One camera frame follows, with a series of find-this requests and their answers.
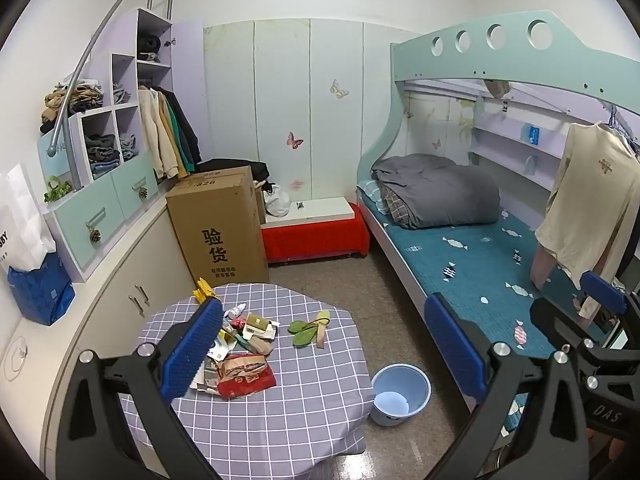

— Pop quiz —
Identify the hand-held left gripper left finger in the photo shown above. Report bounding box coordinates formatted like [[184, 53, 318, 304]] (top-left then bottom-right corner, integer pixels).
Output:
[[56, 297, 226, 480]]

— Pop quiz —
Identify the grey metal handrail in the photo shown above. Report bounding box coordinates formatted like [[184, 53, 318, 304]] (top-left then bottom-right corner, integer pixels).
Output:
[[47, 0, 178, 156]]

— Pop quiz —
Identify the blue clothes hanger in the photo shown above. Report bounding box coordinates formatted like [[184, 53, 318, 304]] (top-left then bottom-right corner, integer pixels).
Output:
[[602, 102, 640, 151]]

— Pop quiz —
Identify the clear suction hook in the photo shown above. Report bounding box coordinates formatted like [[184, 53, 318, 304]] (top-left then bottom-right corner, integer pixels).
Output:
[[2, 335, 28, 383]]

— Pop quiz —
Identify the grey checkered tablecloth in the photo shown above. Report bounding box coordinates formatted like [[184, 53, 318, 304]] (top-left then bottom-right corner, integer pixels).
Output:
[[117, 282, 375, 480]]

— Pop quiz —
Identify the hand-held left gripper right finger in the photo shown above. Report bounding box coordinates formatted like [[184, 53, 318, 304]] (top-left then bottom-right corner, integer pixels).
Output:
[[424, 292, 591, 480]]

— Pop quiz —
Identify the printed cardboard box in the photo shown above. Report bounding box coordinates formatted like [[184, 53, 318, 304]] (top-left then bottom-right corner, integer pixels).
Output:
[[166, 166, 270, 286]]

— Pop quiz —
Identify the teal fish-print mattress sheet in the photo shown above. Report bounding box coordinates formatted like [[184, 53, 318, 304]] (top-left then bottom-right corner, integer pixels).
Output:
[[357, 180, 621, 431]]

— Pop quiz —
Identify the beige long-sleeve shirt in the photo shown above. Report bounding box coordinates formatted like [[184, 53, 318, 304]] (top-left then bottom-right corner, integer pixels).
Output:
[[531, 121, 640, 318]]

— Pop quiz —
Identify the black clothes pile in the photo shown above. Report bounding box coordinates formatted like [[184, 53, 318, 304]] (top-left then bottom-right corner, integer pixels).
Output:
[[197, 158, 270, 193]]

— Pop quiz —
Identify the stepped shelf cabinet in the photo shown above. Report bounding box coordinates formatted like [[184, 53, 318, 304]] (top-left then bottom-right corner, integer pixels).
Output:
[[37, 7, 206, 283]]

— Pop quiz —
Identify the black hanging jacket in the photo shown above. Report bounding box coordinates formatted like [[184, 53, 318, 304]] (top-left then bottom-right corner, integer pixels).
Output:
[[155, 87, 203, 166]]

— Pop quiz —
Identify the black folded garment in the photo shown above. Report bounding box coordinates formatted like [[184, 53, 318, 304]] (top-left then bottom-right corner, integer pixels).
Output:
[[137, 34, 162, 62]]

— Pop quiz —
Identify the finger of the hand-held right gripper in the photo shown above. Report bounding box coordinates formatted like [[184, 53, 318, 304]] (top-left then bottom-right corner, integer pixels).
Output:
[[531, 297, 608, 361], [582, 270, 640, 346]]

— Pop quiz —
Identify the cream hanging jacket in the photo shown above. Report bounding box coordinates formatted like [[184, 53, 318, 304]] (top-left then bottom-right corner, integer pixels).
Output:
[[138, 87, 181, 180]]

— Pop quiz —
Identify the white plastic bag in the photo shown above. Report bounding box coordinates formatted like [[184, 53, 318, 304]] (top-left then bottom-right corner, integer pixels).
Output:
[[0, 162, 57, 271], [264, 185, 292, 217]]

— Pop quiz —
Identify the green plant ornament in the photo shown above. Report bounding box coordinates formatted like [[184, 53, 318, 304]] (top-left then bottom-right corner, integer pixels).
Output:
[[44, 176, 73, 203]]

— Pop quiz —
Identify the blue striped pillow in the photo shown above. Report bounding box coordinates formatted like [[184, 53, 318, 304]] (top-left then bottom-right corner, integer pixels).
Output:
[[359, 180, 388, 213]]

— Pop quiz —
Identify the green hanging jacket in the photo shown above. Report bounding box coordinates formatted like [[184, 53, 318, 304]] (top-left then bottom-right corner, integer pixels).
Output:
[[162, 92, 196, 173]]

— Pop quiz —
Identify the grey duvet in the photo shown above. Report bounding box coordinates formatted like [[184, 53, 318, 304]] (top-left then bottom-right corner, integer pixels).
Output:
[[371, 154, 501, 230]]

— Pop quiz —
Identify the blue plastic bin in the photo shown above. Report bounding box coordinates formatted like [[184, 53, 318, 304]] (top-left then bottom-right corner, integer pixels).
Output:
[[370, 364, 432, 427]]

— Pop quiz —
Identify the teal bunk bed frame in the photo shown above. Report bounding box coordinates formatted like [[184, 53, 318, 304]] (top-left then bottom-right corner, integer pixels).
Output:
[[356, 9, 640, 461]]

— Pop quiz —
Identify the printed paper leaflet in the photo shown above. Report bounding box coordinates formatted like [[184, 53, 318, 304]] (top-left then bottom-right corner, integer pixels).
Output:
[[192, 360, 226, 396]]

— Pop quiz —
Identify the red bench with white top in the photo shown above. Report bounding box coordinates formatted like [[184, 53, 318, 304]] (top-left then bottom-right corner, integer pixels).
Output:
[[261, 196, 370, 263]]

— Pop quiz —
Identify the dark folded clothes stack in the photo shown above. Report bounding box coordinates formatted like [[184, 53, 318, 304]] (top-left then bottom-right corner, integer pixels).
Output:
[[82, 132, 121, 178]]

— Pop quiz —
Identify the red and brown paper bag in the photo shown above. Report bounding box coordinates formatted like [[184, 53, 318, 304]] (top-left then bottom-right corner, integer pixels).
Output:
[[216, 353, 277, 400]]

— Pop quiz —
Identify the curved white cabinet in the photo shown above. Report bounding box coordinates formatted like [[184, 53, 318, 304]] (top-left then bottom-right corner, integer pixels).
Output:
[[0, 200, 201, 480]]

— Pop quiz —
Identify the olive green card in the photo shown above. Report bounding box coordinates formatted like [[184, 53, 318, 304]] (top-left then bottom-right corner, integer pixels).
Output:
[[244, 314, 277, 343]]

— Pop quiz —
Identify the blue gift bag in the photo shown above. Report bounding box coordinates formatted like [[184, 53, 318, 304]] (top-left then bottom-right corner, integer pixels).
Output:
[[6, 251, 76, 327]]

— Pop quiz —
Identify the tan and grey clothes pile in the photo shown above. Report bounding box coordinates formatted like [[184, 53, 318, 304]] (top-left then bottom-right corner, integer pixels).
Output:
[[40, 79, 105, 123]]

